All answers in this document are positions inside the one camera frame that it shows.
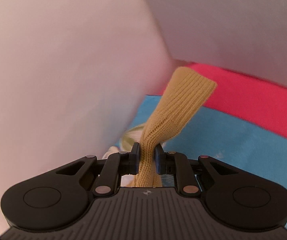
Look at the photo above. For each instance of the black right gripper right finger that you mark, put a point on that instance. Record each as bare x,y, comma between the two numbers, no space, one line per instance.
233,197

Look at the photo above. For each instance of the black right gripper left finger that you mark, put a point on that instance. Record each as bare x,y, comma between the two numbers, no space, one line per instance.
60,197

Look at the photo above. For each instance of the mustard cable-knit cardigan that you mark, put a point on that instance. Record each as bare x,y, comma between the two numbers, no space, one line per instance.
184,95

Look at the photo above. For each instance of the pink floral bed sheet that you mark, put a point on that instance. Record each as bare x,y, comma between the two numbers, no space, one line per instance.
235,142

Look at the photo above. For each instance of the red cloth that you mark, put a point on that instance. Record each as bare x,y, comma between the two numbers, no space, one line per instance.
246,97

